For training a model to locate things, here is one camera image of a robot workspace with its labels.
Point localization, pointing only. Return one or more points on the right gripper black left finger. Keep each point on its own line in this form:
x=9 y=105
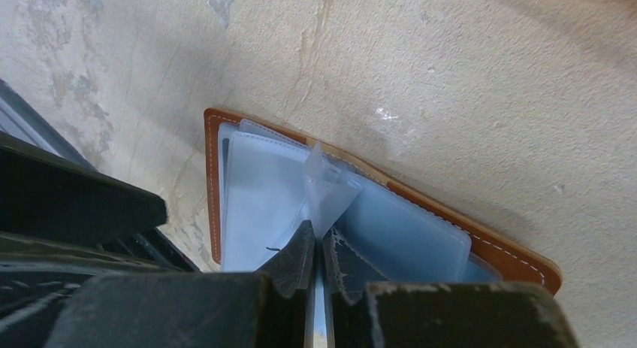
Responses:
x=269 y=307

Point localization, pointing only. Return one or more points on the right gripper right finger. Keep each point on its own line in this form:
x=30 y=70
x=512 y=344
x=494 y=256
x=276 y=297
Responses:
x=365 y=309

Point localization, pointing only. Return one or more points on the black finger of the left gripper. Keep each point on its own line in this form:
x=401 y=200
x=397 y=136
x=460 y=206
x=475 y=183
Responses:
x=53 y=199

